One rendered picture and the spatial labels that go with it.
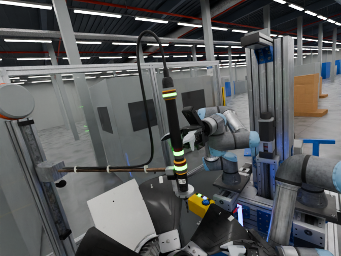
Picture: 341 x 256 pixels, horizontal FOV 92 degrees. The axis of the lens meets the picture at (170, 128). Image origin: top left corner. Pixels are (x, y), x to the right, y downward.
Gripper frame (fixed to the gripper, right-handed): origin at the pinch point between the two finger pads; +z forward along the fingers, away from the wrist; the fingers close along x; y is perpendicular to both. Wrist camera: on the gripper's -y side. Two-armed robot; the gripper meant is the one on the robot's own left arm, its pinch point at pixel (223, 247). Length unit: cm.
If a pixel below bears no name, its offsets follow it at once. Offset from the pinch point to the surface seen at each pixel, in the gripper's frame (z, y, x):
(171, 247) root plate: 19.0, 7.0, -7.5
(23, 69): 87, -21, -85
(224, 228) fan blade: -0.9, -8.0, -0.3
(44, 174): 73, 1, -38
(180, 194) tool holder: 12.1, 3.9, -29.7
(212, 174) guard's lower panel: 9, -113, 47
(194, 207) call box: 17.8, -37.6, 18.3
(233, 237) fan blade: -4.1, -4.9, 0.9
